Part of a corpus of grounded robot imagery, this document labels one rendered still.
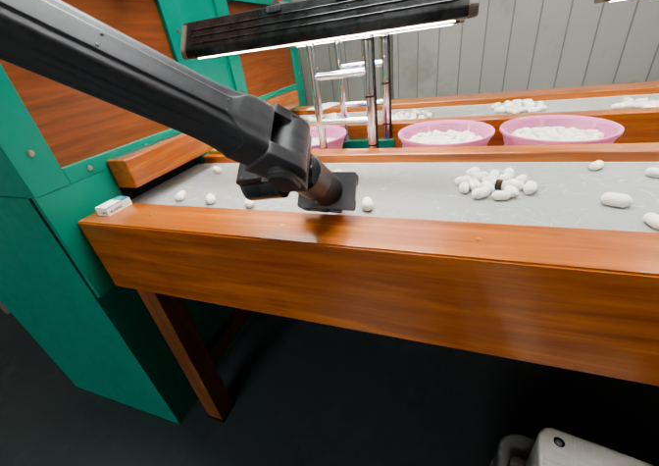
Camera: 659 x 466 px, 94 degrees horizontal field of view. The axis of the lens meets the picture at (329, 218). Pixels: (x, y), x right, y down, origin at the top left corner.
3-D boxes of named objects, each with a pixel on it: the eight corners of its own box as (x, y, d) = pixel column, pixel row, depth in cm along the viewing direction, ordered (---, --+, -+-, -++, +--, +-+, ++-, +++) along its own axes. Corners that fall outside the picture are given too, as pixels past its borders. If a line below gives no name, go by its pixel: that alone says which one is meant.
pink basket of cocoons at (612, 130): (632, 181, 70) (647, 139, 66) (501, 179, 79) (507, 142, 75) (588, 144, 92) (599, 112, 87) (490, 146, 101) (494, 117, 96)
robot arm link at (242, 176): (288, 175, 34) (295, 111, 37) (204, 183, 38) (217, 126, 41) (324, 212, 45) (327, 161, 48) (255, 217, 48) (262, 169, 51)
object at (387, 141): (393, 151, 109) (390, -2, 87) (340, 151, 116) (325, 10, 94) (400, 135, 124) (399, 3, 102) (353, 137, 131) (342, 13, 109)
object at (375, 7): (479, 16, 50) (484, -41, 46) (181, 60, 71) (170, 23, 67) (476, 18, 56) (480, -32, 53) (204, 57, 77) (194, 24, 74)
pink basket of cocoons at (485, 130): (509, 171, 83) (515, 135, 78) (411, 183, 84) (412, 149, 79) (466, 143, 106) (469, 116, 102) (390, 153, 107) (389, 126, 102)
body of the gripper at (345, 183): (305, 174, 56) (286, 160, 49) (359, 175, 52) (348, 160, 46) (301, 209, 55) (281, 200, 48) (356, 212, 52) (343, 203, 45)
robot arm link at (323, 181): (318, 187, 40) (318, 146, 41) (271, 191, 42) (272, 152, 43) (333, 199, 46) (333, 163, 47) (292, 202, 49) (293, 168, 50)
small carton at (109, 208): (109, 216, 66) (105, 208, 65) (98, 215, 68) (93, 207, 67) (132, 203, 71) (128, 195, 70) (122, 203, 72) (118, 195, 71)
